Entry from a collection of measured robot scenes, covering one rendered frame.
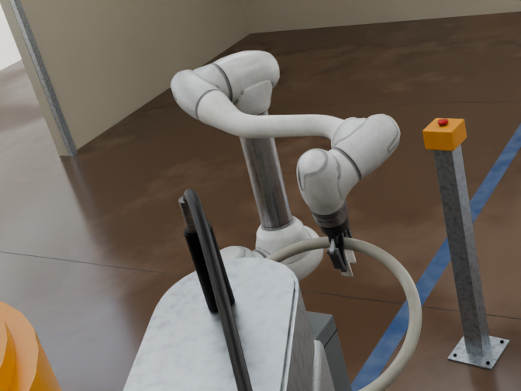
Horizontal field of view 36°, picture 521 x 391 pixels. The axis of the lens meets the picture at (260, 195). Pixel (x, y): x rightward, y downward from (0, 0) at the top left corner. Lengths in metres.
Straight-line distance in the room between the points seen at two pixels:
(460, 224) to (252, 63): 1.29
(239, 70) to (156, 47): 5.86
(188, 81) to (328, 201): 0.60
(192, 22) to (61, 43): 1.83
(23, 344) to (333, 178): 1.45
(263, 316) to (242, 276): 0.12
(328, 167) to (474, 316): 1.80
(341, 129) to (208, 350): 0.98
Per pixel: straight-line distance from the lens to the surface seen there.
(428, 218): 4.71
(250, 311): 1.13
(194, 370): 1.06
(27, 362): 0.44
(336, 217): 1.95
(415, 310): 1.93
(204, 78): 2.26
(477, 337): 3.59
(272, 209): 2.47
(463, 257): 3.36
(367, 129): 1.93
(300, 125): 2.05
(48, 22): 7.19
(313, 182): 1.84
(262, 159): 2.41
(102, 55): 7.60
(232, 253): 2.46
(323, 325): 2.62
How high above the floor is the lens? 2.31
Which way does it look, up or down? 25 degrees down
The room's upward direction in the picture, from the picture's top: 15 degrees counter-clockwise
